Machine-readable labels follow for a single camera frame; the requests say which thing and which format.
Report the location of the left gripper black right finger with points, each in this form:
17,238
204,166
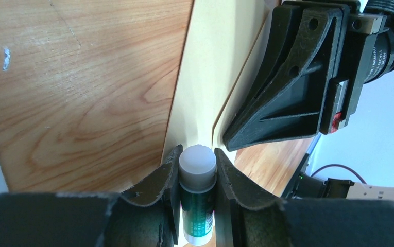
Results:
248,215

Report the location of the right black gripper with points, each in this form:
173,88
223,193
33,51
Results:
314,67

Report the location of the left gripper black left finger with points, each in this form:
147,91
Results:
146,214

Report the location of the tan kraft envelope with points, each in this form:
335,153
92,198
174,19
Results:
222,46

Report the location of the white green glue stick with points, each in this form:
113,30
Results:
197,178

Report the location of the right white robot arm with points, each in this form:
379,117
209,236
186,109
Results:
391,44

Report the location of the small white paper scrap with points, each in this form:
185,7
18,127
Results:
7,59

